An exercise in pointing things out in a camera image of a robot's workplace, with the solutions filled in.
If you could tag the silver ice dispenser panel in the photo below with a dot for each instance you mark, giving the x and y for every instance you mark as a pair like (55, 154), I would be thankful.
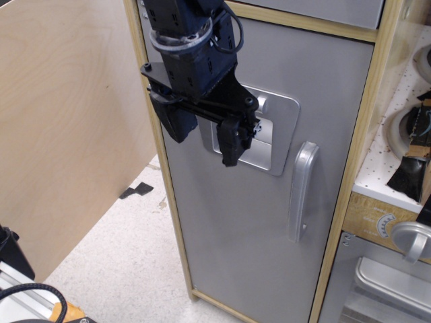
(278, 115)

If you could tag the plywood board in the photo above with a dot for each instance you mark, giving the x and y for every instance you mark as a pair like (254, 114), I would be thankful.
(75, 129)

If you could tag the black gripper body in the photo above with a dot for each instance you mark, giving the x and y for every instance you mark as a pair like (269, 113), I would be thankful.
(199, 59)

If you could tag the black tape piece on floor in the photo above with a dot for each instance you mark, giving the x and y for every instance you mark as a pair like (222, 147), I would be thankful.
(141, 189)

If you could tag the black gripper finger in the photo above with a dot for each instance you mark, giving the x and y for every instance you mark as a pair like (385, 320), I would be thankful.
(233, 140)
(177, 121)

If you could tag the grey toy fridge door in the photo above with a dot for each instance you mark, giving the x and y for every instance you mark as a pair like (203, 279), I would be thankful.
(257, 103)

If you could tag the grey oven door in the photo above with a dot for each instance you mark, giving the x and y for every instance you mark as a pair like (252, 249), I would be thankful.
(371, 283)

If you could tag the silver oven knob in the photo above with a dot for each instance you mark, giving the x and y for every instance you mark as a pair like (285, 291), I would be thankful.
(413, 239)

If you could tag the grey upper freezer door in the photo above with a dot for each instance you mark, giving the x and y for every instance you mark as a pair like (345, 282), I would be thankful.
(359, 13)

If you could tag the silver fridge door handle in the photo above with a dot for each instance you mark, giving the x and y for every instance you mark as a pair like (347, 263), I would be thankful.
(302, 173)

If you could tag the black box at left edge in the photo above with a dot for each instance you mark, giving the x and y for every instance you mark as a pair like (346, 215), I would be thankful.
(12, 254)

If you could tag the aluminium rail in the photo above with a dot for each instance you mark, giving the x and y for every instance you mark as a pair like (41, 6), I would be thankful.
(32, 304)

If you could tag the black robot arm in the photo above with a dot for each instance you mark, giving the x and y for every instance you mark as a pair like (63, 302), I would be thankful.
(196, 77)

